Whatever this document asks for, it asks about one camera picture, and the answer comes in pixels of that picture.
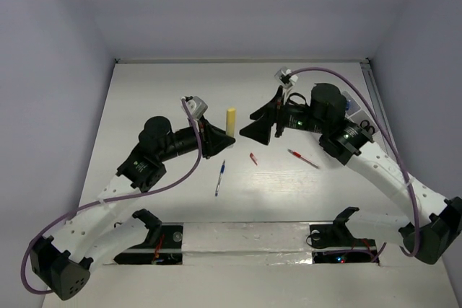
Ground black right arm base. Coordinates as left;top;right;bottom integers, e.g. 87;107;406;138
305;207;376;250

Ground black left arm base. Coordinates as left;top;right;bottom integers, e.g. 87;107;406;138
132;209;183;254

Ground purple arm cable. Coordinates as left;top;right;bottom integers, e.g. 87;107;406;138
20;100;204;294
284;66;422;262

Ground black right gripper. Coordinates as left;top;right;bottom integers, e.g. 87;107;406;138
239;85;328;144

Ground blue gel pen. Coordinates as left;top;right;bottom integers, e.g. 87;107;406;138
214;160;226;197

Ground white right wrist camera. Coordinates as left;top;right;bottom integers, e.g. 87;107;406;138
274;67;298;97

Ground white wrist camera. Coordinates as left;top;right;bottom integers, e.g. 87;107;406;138
274;67;298;97
182;96;208;120

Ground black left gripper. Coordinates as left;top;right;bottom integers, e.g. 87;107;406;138
157;115;235;162

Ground red pen cap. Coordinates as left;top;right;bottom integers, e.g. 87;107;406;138
249;153;258;165

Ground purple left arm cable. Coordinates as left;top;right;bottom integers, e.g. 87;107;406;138
20;100;204;294

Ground white divided organizer box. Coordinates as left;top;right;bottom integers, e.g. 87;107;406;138
341;91;378;135

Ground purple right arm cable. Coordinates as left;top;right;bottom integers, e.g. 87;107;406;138
284;66;422;262

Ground red gel pen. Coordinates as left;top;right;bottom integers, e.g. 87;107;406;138
287;149;321;170

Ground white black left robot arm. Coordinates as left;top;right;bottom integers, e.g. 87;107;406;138
28;116;235;301

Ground black handled scissors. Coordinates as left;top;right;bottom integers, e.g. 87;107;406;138
360;120;375;135

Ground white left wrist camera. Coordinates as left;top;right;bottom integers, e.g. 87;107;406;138
182;96;208;120

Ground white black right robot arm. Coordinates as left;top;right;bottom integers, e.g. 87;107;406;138
239;83;461;265

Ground yellow highlighter pen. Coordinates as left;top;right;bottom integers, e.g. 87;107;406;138
225;107;236;137

